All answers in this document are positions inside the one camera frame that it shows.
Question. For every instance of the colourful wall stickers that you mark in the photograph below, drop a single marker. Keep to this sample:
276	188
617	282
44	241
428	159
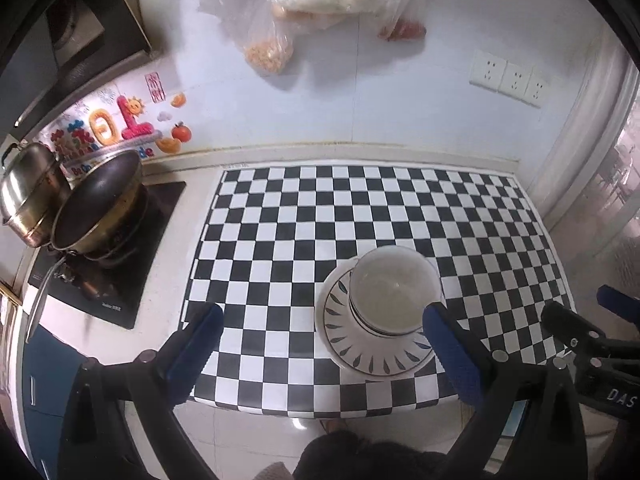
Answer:
105	127

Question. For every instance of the white wall socket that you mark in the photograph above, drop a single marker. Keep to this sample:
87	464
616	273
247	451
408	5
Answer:
487	70
536	92
516	81

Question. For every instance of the blue striped white plate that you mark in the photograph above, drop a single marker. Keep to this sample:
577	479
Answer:
370	356

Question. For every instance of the range hood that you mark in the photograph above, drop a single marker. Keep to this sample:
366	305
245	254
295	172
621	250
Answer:
50	35

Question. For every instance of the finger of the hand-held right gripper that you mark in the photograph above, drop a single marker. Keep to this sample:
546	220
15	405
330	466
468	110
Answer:
570	327
622	302

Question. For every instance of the black white checkered mat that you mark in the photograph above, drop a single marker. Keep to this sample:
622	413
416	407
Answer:
280	240

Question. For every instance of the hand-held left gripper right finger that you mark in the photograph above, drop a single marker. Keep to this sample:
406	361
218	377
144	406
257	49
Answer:
452	355

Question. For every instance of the small white bowl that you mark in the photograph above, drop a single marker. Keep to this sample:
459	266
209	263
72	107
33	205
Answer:
392	290

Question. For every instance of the stainless steel pot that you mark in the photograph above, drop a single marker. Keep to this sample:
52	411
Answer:
30	190

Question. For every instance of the plastic bag of red food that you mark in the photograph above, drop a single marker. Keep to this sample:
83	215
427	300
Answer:
402	27

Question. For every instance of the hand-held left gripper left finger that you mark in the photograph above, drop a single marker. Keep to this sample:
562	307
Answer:
197	350

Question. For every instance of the blue cabinet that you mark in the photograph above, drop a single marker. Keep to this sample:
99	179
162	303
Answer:
47	385

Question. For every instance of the plastic bag of yellow food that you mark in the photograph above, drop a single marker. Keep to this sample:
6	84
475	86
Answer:
265	50

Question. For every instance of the black wok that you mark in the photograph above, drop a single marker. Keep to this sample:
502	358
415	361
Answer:
95	200

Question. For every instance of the black induction cooktop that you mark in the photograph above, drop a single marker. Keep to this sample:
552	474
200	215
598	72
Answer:
120	290

